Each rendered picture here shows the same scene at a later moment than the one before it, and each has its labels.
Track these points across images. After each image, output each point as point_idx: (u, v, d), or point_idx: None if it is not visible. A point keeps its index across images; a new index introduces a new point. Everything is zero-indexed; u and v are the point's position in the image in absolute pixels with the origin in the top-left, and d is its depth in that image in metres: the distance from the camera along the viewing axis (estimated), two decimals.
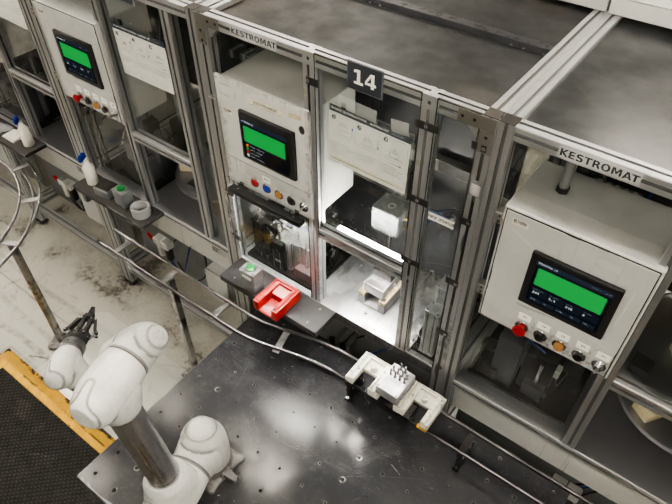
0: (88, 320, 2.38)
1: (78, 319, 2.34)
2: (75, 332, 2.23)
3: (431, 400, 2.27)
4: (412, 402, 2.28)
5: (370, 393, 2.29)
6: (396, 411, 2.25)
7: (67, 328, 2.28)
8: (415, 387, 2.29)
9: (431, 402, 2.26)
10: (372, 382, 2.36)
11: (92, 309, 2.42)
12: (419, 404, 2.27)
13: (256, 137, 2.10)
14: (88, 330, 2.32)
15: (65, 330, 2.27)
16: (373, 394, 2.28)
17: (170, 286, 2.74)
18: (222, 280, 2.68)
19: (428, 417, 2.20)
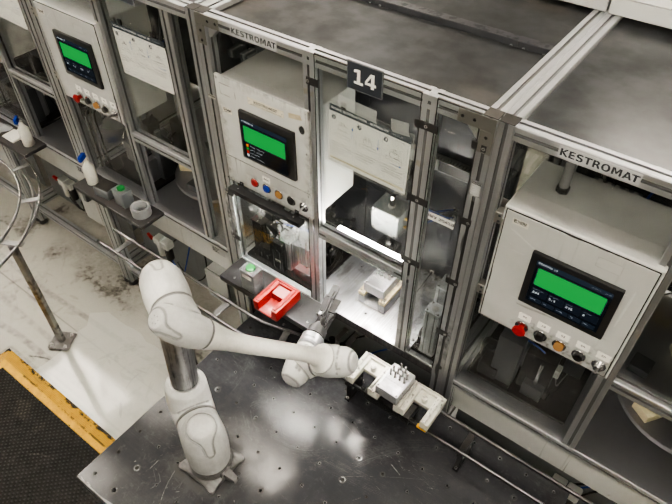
0: (329, 309, 2.41)
1: (330, 300, 2.31)
2: (325, 333, 2.27)
3: (431, 400, 2.27)
4: (412, 402, 2.28)
5: (370, 393, 2.29)
6: (396, 411, 2.25)
7: (323, 314, 2.27)
8: (415, 387, 2.29)
9: (431, 402, 2.26)
10: (372, 382, 2.36)
11: (338, 301, 2.43)
12: (419, 404, 2.27)
13: (256, 137, 2.10)
14: None
15: (321, 316, 2.26)
16: (373, 394, 2.28)
17: None
18: (222, 280, 2.68)
19: (428, 417, 2.20)
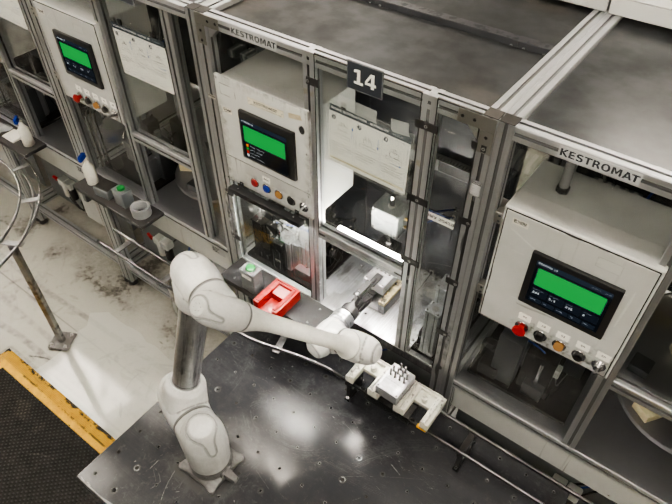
0: (369, 290, 2.47)
1: (369, 286, 2.39)
2: (357, 315, 2.34)
3: (431, 400, 2.27)
4: (412, 402, 2.28)
5: (370, 393, 2.29)
6: (396, 411, 2.25)
7: (359, 296, 2.34)
8: (415, 387, 2.29)
9: (431, 402, 2.26)
10: (372, 382, 2.36)
11: None
12: (419, 404, 2.27)
13: (256, 137, 2.10)
14: None
15: (357, 296, 2.34)
16: (373, 394, 2.28)
17: (170, 286, 2.74)
18: None
19: (428, 417, 2.20)
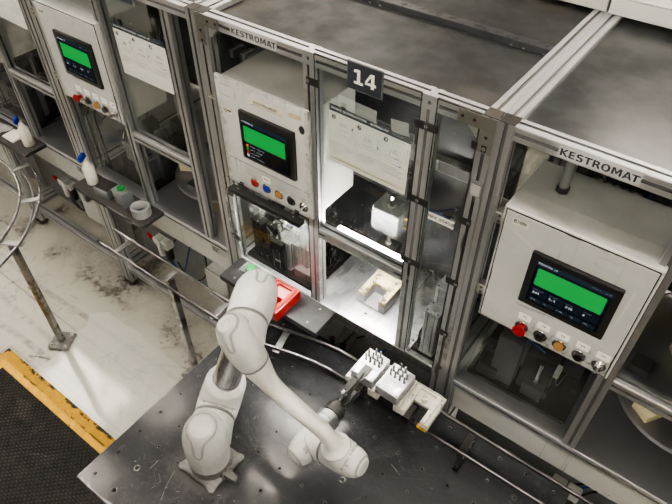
0: (357, 383, 2.30)
1: (357, 382, 2.22)
2: (343, 414, 2.18)
3: (431, 400, 2.27)
4: (412, 402, 2.28)
5: (370, 393, 2.29)
6: (396, 411, 2.25)
7: (346, 394, 2.18)
8: (415, 387, 2.29)
9: (431, 402, 2.26)
10: None
11: None
12: (419, 404, 2.27)
13: (256, 137, 2.10)
14: None
15: (343, 395, 2.18)
16: (373, 394, 2.28)
17: (170, 286, 2.74)
18: (222, 280, 2.68)
19: (428, 417, 2.20)
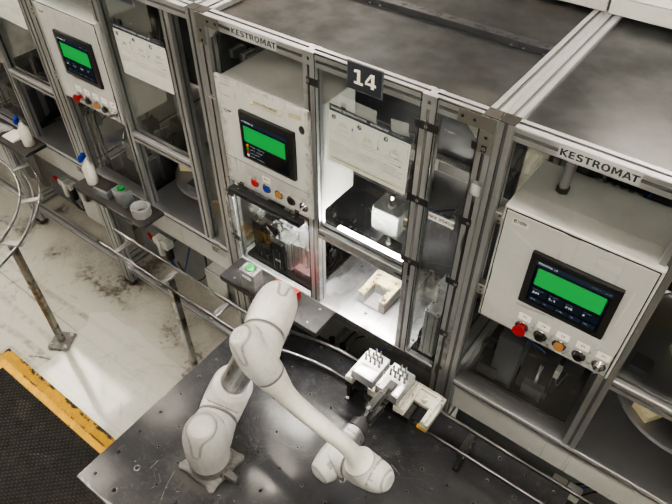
0: None
1: (382, 398, 2.18)
2: (368, 431, 2.13)
3: (431, 400, 2.27)
4: (412, 402, 2.28)
5: (370, 393, 2.29)
6: (396, 411, 2.25)
7: (371, 410, 2.14)
8: (415, 387, 2.29)
9: (431, 402, 2.26)
10: None
11: None
12: (419, 404, 2.27)
13: (256, 137, 2.10)
14: None
15: (368, 411, 2.13)
16: (373, 394, 2.28)
17: (170, 286, 2.74)
18: (222, 280, 2.68)
19: (428, 417, 2.20)
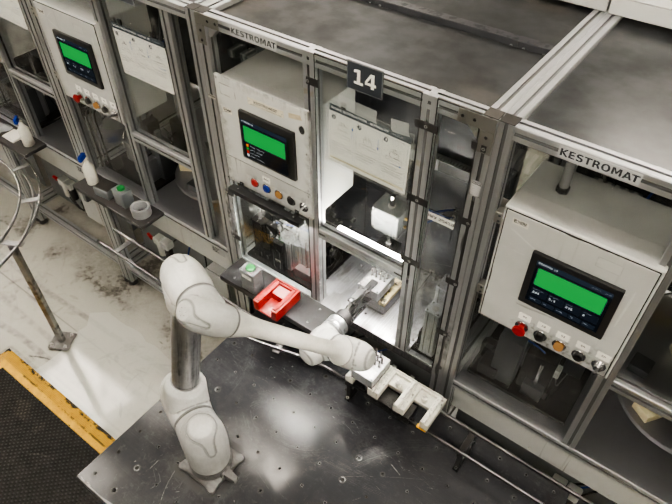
0: (364, 297, 2.43)
1: (364, 292, 2.35)
2: (351, 321, 2.31)
3: (431, 400, 2.27)
4: (412, 402, 2.28)
5: (370, 393, 2.29)
6: (396, 411, 2.25)
7: (354, 302, 2.31)
8: (415, 387, 2.29)
9: (431, 402, 2.26)
10: None
11: None
12: (419, 404, 2.27)
13: (256, 137, 2.10)
14: None
15: (351, 303, 2.30)
16: (373, 394, 2.28)
17: None
18: (222, 280, 2.68)
19: (428, 417, 2.20)
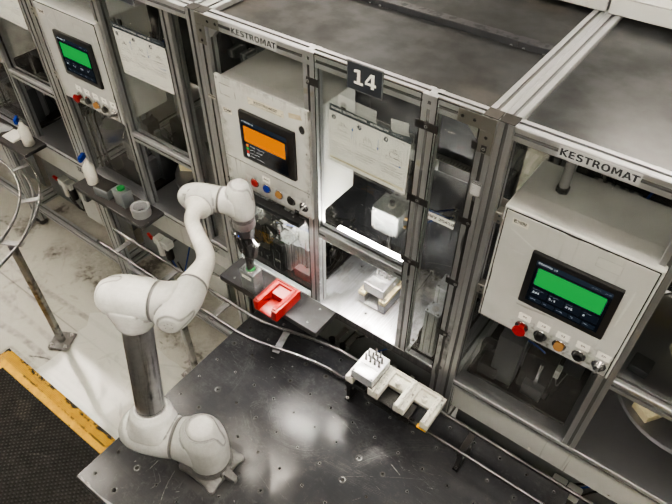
0: (247, 259, 2.48)
1: None
2: None
3: (431, 400, 2.27)
4: (412, 402, 2.28)
5: (370, 393, 2.29)
6: (396, 411, 2.25)
7: None
8: (415, 387, 2.29)
9: (431, 402, 2.26)
10: None
11: (251, 265, 2.52)
12: (419, 404, 2.27)
13: (256, 137, 2.10)
14: (249, 249, 2.42)
15: None
16: (373, 394, 2.28)
17: None
18: (222, 280, 2.68)
19: (428, 417, 2.20)
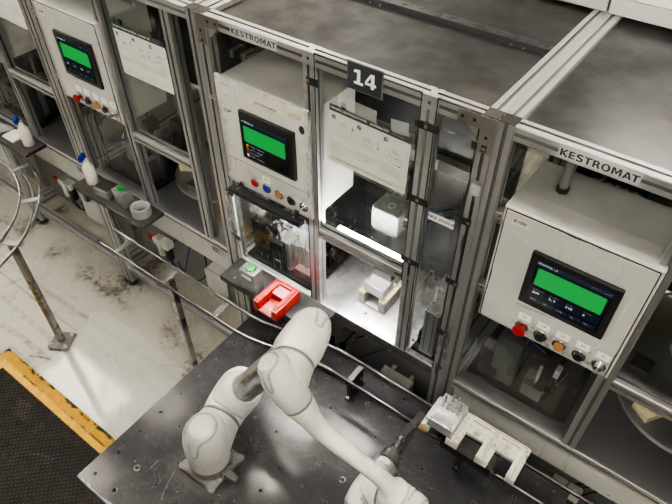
0: (411, 423, 2.19)
1: (412, 429, 2.14)
2: (400, 462, 2.08)
3: (514, 451, 2.13)
4: (494, 452, 2.13)
5: (448, 442, 2.15)
6: (477, 463, 2.11)
7: (403, 440, 2.09)
8: (496, 436, 2.14)
9: (514, 453, 2.12)
10: None
11: (423, 415, 2.21)
12: (501, 455, 2.13)
13: (256, 137, 2.10)
14: None
15: (401, 441, 2.08)
16: (452, 444, 2.14)
17: (170, 286, 2.74)
18: (222, 280, 2.68)
19: (514, 470, 2.05)
